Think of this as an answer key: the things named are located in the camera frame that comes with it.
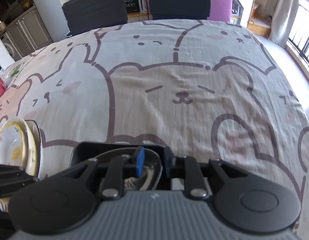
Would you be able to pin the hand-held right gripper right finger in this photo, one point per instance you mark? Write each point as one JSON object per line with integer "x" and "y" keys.
{"x": 168, "y": 168}

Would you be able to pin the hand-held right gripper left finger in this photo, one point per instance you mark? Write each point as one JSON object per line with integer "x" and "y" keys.
{"x": 140, "y": 162}

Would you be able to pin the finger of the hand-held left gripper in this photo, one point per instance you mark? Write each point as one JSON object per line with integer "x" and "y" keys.
{"x": 12, "y": 177}

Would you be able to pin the round metal bowl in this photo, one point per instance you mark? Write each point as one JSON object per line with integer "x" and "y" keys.
{"x": 150, "y": 162}

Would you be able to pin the floral yellow-rimmed bowl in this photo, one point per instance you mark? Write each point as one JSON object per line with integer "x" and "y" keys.
{"x": 7, "y": 142}

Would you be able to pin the white leaf-print square plate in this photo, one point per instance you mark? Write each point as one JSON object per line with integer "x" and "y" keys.
{"x": 38, "y": 150}

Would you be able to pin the square metal bowl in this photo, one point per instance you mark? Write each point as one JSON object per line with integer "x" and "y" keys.
{"x": 79, "y": 152}

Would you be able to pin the bear-print tablecloth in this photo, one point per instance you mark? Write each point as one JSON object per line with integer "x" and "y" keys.
{"x": 182, "y": 80}

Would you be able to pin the red drink can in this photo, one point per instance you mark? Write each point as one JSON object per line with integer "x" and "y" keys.
{"x": 0, "y": 86}

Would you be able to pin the green snack packet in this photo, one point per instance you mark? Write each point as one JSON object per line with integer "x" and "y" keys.
{"x": 15, "y": 71}

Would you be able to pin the grey kitchen cabinet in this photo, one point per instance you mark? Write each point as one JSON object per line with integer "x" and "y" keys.
{"x": 22, "y": 27}

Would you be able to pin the purple cushion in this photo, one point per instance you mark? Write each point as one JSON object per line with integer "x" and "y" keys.
{"x": 220, "y": 2}

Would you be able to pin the balcony railing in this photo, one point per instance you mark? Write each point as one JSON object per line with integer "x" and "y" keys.
{"x": 302, "y": 42}

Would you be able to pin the beige curtain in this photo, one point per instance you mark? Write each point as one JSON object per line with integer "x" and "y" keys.
{"x": 285, "y": 12}

